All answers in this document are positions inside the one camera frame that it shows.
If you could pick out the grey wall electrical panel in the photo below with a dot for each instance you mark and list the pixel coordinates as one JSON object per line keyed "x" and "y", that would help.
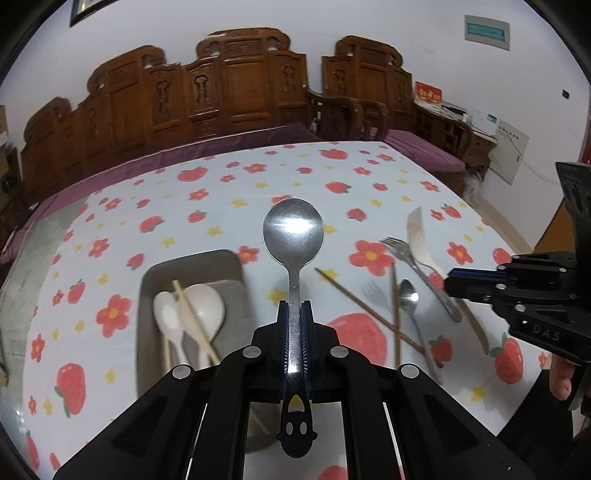
{"x": 487, "y": 32}

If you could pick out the framed peacock flower painting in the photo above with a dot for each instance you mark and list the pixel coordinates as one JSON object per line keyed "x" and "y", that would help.
{"x": 83, "y": 9}

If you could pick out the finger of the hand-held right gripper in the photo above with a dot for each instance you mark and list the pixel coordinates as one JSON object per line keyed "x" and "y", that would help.
{"x": 475, "y": 274}
{"x": 466, "y": 287}

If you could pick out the wooden chopstick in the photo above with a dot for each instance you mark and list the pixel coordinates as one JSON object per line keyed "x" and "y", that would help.
{"x": 203, "y": 339}
{"x": 351, "y": 297}
{"x": 194, "y": 318}

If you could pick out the strawberry print tablecloth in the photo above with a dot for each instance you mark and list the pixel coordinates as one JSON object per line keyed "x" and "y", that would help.
{"x": 277, "y": 184}

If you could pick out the purple armchair cushion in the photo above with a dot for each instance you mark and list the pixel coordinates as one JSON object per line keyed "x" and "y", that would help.
{"x": 425, "y": 150}

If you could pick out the carved wooden sofa bench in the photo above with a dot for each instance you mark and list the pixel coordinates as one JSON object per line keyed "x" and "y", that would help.
{"x": 240, "y": 83}

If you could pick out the red gift box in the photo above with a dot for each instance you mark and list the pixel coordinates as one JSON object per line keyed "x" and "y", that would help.
{"x": 428, "y": 93}

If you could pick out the white wall distribution cabinet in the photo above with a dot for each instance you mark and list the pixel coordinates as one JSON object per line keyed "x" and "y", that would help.
{"x": 510, "y": 147}

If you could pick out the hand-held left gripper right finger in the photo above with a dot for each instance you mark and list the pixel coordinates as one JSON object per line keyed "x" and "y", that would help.
{"x": 307, "y": 341}

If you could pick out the long purple sofa cushion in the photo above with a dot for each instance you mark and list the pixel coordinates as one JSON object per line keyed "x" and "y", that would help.
{"x": 184, "y": 154}

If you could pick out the metal rectangular tray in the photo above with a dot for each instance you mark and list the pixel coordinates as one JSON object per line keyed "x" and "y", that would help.
{"x": 207, "y": 267}

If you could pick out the white tabletop appliance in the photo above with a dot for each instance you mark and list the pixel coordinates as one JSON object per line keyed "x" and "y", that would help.
{"x": 485, "y": 124}

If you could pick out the clear plastic bag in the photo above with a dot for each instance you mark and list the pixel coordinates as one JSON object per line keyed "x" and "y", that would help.
{"x": 471, "y": 184}

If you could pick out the person's right hand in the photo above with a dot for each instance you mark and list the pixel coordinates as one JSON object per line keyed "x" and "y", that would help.
{"x": 561, "y": 381}

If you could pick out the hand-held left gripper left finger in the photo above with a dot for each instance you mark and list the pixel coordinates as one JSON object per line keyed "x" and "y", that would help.
{"x": 282, "y": 341}

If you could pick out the small metal spoon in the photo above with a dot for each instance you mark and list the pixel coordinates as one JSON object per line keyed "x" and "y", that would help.
{"x": 408, "y": 295}

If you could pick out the large white plastic spoon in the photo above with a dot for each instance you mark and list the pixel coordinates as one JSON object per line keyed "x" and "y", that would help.
{"x": 207, "y": 302}

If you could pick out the small white spoon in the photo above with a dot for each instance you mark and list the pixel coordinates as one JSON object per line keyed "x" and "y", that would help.
{"x": 164, "y": 314}

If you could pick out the wooden side table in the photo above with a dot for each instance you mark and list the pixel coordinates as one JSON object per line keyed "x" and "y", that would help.
{"x": 482, "y": 152}

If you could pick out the large metal spoon black end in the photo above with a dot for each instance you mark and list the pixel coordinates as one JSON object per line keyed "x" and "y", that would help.
{"x": 293, "y": 230}

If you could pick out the carved wooden armchair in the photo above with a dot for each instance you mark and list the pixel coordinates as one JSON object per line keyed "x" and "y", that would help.
{"x": 364, "y": 78}

